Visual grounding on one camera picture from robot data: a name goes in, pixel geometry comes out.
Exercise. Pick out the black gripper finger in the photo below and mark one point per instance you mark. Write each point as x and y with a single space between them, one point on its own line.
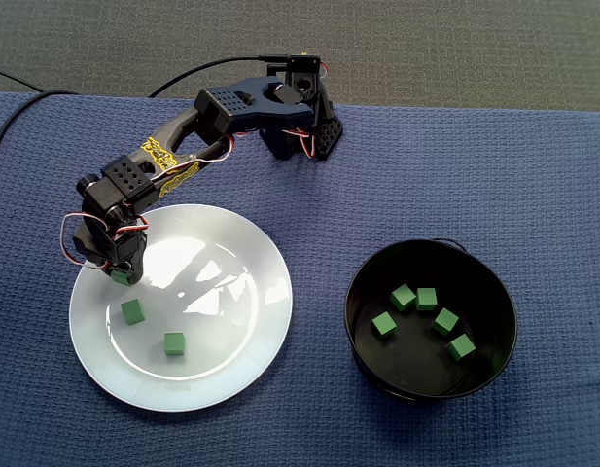
137 272

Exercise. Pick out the green cube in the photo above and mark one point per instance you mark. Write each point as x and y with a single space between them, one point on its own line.
384 325
132 312
445 321
402 297
426 299
461 347
174 343
120 277

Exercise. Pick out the black robot arm with stickers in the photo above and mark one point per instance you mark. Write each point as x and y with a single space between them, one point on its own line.
260 112

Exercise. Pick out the white round plate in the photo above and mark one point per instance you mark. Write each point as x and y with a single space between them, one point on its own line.
207 340

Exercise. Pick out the black metal bucket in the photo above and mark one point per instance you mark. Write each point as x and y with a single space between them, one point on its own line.
416 374

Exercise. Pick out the blue woven table cloth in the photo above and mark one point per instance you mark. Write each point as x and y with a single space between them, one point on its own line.
547 194

